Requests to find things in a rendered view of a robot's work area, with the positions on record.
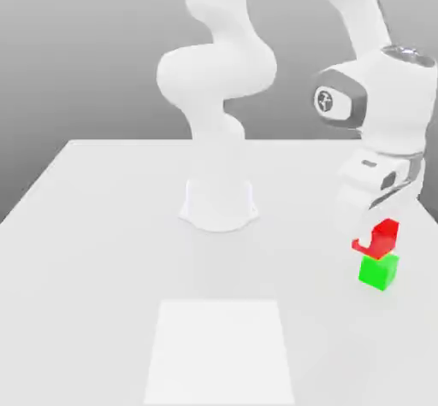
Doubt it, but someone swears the small red cube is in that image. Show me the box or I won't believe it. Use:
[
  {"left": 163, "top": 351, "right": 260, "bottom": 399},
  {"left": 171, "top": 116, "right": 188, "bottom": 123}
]
[{"left": 351, "top": 217, "right": 400, "bottom": 261}]

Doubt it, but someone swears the small green cube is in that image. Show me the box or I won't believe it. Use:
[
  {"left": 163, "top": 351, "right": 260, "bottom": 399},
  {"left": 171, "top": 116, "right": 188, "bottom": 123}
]
[{"left": 358, "top": 253, "right": 400, "bottom": 292}]

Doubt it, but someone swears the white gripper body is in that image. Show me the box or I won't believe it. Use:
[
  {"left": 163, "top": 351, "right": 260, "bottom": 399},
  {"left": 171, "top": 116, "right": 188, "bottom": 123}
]
[{"left": 359, "top": 179, "right": 423, "bottom": 230}]

